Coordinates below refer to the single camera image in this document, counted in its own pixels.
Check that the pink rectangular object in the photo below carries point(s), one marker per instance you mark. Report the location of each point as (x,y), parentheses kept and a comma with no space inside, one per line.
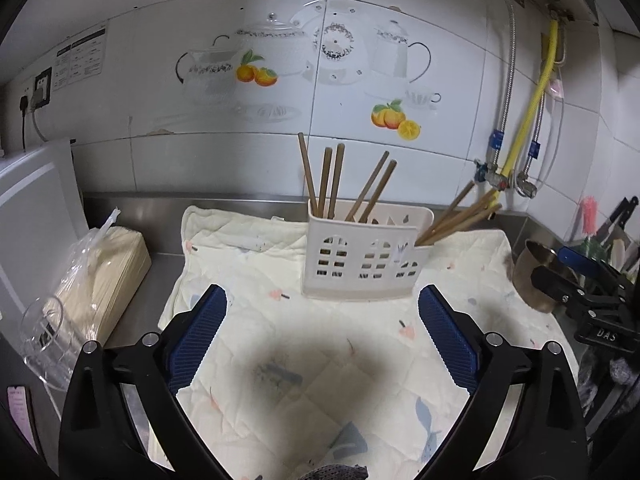
(19,407)

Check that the person's right hand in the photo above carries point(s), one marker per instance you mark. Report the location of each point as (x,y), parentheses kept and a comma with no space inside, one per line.
(590,370)

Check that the black power plug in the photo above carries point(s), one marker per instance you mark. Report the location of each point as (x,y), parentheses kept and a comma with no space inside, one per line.
(24,105)

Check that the metal water valve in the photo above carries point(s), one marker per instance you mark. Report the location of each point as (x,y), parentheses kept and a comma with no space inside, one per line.
(527,185)

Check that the thin white tube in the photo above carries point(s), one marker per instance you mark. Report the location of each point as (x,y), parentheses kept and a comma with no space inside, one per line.
(561,125)

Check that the person's left hand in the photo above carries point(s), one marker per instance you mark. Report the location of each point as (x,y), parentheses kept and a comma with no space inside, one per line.
(335,473)

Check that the printed quilted cloth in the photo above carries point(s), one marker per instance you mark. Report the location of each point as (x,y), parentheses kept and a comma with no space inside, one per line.
(260,280)

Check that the white wall label sticker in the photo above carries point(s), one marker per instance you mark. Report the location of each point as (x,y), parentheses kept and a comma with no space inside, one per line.
(80,57)

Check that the clear glass cup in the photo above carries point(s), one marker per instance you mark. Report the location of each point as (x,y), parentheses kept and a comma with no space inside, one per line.
(47,340)

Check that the beige plastic utensil holder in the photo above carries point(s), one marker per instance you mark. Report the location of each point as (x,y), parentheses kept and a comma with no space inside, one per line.
(350,230)

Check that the brass pot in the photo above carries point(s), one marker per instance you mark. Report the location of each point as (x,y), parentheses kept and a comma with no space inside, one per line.
(532,280)

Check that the black wall socket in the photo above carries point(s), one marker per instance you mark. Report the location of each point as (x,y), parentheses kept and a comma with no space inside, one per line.
(42,85)

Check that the brass gas pipe fitting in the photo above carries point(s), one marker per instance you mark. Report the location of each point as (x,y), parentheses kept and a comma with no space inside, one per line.
(557,7)

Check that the group of wooden chopsticks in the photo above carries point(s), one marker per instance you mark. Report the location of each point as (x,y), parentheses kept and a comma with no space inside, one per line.
(336,180)

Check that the white appliance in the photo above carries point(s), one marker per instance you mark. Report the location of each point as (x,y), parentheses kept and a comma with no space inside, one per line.
(35,210)

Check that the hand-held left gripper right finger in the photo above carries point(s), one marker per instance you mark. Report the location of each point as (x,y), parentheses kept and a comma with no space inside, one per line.
(447,340)

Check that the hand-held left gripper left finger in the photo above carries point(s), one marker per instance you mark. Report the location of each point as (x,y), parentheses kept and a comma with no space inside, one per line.
(197,340)

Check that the pink bottle brush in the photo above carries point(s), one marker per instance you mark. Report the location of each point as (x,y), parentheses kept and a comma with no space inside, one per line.
(588,217)

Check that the plastic bag of bamboo sticks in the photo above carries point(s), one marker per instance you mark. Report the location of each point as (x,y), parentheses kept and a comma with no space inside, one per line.
(110,270)

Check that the teaware and fruit tile decal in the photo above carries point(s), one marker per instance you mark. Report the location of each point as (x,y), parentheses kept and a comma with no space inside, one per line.
(255,74)

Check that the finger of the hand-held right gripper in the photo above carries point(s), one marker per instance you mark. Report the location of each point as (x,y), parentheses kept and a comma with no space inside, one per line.
(555,284)
(580,259)

